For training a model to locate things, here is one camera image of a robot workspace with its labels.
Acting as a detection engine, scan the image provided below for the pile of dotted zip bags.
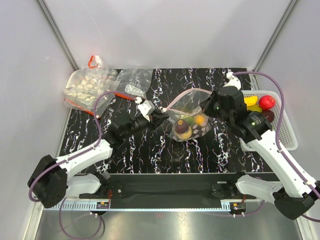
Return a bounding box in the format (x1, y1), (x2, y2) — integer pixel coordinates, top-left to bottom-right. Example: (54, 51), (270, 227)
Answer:
(63, 68), (119, 117)

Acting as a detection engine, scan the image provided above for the right aluminium frame post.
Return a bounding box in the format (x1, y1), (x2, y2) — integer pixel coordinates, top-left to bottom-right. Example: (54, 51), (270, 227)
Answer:
(252, 0), (301, 75)

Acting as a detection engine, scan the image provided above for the right small connector box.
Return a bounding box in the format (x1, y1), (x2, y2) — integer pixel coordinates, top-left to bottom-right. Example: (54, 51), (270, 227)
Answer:
(230, 201), (247, 213)

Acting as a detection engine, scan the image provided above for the clear dotted zip bag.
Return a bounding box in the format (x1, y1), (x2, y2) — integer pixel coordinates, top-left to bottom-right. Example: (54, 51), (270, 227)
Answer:
(162, 88), (212, 142)

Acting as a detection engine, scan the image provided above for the left aluminium frame post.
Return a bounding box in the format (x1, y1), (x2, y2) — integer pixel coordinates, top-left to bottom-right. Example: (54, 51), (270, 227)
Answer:
(35, 0), (80, 71)

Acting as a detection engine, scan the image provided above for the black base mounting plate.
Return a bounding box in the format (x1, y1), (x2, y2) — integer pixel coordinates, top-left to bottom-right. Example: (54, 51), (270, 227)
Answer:
(80, 172), (243, 200)

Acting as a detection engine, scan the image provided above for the dark red fruit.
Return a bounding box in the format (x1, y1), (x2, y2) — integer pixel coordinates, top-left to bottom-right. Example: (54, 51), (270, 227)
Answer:
(261, 110), (275, 123)

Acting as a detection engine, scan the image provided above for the green yellow orange fruit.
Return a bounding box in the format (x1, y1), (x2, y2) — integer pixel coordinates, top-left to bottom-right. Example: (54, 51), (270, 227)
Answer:
(183, 116), (194, 126)

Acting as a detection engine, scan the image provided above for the left small connector box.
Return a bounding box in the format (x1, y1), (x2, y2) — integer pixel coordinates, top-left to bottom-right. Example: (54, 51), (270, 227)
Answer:
(96, 200), (111, 210)

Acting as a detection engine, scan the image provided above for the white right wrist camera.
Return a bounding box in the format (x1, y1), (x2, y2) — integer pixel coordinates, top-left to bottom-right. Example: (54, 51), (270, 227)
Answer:
(224, 71), (242, 90)

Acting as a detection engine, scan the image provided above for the black marble pattern mat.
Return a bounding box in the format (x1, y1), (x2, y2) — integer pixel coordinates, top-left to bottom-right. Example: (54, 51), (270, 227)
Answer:
(55, 68), (272, 174)

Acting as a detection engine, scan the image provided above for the red apple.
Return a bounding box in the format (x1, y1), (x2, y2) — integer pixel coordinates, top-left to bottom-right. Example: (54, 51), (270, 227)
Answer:
(258, 95), (276, 110)

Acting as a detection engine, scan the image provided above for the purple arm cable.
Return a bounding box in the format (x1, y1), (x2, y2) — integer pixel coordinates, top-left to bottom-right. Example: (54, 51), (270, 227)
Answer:
(27, 90), (141, 237)
(232, 71), (320, 223)

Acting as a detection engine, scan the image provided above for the clear zip bag orange zipper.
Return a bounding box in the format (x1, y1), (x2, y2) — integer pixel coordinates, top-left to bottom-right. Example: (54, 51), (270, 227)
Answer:
(115, 68), (153, 100)

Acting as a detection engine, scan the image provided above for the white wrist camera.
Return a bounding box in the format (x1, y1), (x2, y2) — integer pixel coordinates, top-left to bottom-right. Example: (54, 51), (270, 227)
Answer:
(224, 71), (242, 90)
(137, 100), (156, 122)

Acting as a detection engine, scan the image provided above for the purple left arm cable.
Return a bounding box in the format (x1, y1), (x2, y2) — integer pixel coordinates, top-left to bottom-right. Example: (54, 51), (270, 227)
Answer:
(27, 90), (141, 237)

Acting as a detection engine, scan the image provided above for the white plastic fruit basket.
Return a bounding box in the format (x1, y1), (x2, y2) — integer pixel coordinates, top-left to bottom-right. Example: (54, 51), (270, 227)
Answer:
(242, 90), (298, 151)

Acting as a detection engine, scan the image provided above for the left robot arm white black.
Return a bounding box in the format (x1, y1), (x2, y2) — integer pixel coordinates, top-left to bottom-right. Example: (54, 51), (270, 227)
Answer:
(27, 109), (169, 209)

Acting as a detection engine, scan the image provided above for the small connector box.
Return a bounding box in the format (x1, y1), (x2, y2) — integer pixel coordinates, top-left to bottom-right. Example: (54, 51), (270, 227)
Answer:
(96, 200), (111, 210)
(230, 201), (247, 213)

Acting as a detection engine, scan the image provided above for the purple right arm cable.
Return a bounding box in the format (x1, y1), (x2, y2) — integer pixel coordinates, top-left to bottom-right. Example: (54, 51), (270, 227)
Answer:
(232, 71), (320, 223)

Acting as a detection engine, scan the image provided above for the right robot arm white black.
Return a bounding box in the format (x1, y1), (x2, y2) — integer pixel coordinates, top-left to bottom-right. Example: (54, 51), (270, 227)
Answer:
(199, 86), (320, 220)

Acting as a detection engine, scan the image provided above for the yellow orange mango slice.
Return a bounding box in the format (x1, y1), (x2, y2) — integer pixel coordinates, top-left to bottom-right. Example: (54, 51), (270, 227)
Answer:
(244, 96), (259, 107)

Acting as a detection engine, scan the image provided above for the aluminium frame post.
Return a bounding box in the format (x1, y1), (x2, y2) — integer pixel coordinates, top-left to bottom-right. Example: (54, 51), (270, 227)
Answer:
(252, 0), (301, 75)
(35, 0), (80, 71)

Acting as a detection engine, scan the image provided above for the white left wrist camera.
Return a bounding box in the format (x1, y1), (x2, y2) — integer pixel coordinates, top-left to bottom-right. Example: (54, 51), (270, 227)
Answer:
(137, 100), (156, 122)

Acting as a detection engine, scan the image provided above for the yellow banana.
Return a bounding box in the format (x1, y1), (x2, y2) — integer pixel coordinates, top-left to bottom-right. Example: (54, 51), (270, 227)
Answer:
(176, 127), (192, 140)

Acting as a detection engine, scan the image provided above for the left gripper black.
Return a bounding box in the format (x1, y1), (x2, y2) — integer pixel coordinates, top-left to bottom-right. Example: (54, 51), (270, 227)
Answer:
(122, 110), (169, 139)

